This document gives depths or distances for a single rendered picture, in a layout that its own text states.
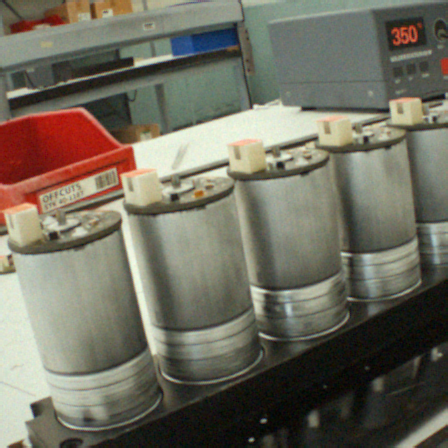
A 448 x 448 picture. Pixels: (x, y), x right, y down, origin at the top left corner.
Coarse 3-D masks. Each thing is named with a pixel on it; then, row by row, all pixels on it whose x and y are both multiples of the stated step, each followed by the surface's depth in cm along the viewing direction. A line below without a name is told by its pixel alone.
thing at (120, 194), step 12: (432, 108) 23; (360, 120) 22; (372, 120) 22; (384, 120) 22; (288, 144) 20; (300, 144) 20; (192, 168) 19; (204, 168) 19; (216, 168) 19; (168, 180) 18; (120, 192) 18; (72, 204) 17; (84, 204) 17; (96, 204) 17; (0, 228) 16
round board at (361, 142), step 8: (368, 128) 20; (376, 128) 20; (384, 128) 20; (392, 128) 20; (400, 128) 20; (360, 136) 19; (368, 136) 19; (376, 136) 19; (392, 136) 19; (400, 136) 19; (320, 144) 19; (352, 144) 19; (360, 144) 18; (368, 144) 18; (376, 144) 18; (384, 144) 18
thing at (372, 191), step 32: (352, 160) 18; (384, 160) 18; (352, 192) 19; (384, 192) 19; (352, 224) 19; (384, 224) 19; (352, 256) 19; (384, 256) 19; (416, 256) 20; (352, 288) 20; (384, 288) 19
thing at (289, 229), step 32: (288, 160) 18; (256, 192) 17; (288, 192) 17; (320, 192) 17; (256, 224) 17; (288, 224) 17; (320, 224) 17; (256, 256) 18; (288, 256) 17; (320, 256) 18; (256, 288) 18; (288, 288) 18; (320, 288) 18; (288, 320) 18; (320, 320) 18
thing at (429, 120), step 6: (438, 114) 21; (444, 114) 21; (390, 120) 21; (426, 120) 20; (432, 120) 20; (438, 120) 20; (444, 120) 20; (390, 126) 21; (396, 126) 20; (402, 126) 20; (408, 126) 20; (414, 126) 20; (420, 126) 20; (426, 126) 20; (432, 126) 20; (438, 126) 20
